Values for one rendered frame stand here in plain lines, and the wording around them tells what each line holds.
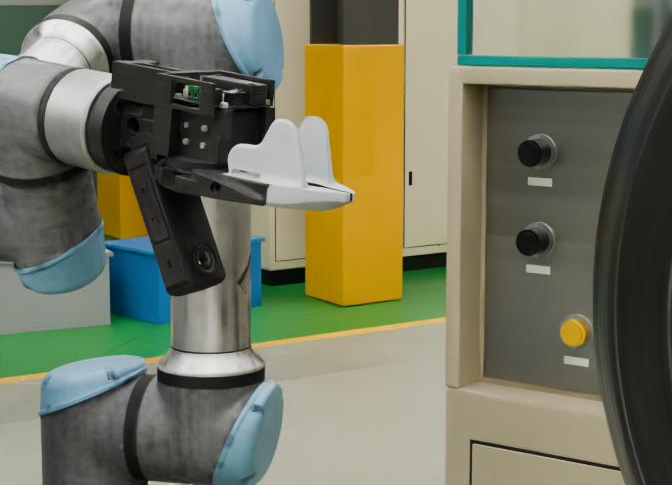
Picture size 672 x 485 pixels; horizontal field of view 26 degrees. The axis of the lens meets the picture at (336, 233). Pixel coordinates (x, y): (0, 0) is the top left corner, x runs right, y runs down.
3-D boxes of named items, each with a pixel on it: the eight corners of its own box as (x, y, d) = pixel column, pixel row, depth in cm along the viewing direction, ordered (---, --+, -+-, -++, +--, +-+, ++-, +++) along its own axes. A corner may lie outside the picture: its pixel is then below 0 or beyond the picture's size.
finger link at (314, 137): (358, 129, 97) (250, 107, 102) (349, 215, 99) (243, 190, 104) (383, 126, 100) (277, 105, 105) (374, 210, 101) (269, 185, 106)
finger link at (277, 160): (331, 132, 95) (222, 110, 100) (322, 220, 96) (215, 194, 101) (358, 129, 97) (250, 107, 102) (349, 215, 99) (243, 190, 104)
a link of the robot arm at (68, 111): (41, 169, 110) (116, 160, 116) (85, 180, 107) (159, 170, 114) (47, 70, 108) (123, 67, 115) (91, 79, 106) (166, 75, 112)
